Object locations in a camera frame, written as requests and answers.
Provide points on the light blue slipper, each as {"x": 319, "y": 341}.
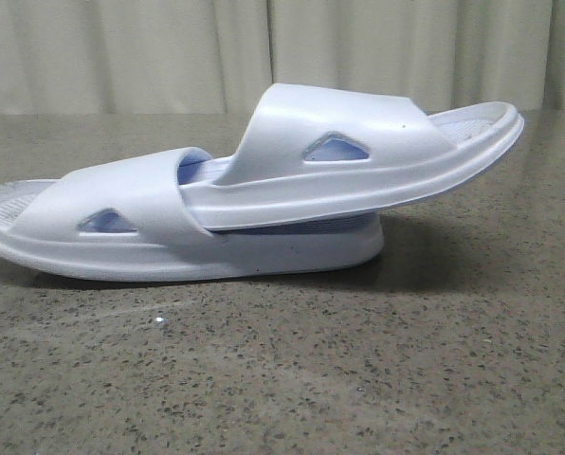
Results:
{"x": 127, "y": 221}
{"x": 310, "y": 153}

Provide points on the pale grey curtain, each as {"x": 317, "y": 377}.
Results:
{"x": 160, "y": 57}

